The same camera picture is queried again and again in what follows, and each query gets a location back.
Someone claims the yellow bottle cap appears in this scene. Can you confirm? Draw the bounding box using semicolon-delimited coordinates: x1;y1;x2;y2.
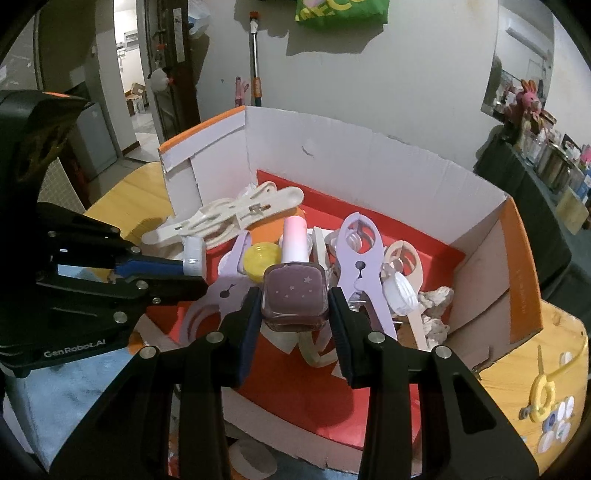
242;242;281;283

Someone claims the purple nail polish bottle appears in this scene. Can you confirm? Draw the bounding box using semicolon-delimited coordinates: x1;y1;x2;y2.
262;216;329;332

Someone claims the lilac bunny clip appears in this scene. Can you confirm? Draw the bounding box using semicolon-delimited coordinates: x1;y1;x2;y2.
179;230;254;346

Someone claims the cream large clothes peg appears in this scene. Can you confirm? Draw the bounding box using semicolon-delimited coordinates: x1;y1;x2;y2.
141;181;304;249

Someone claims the yellow plastic clip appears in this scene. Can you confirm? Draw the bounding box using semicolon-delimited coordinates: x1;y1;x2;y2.
518;336;588;423

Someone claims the blue fluffy towel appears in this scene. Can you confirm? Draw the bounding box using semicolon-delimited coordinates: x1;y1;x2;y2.
7;348;132;468

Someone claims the orange cardboard box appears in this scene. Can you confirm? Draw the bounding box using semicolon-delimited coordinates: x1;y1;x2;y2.
159;107;542;474

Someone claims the lilac plastic clip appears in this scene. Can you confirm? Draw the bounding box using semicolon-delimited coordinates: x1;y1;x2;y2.
335;212;398;340

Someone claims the dark green side table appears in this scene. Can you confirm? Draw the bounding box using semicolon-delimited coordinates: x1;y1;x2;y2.
474;126;590;297

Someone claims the green tote bag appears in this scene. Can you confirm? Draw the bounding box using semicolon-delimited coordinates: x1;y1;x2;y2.
295;0;390;29

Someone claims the pink plush toy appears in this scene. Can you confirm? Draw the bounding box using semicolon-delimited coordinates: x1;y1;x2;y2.
516;79;542;119

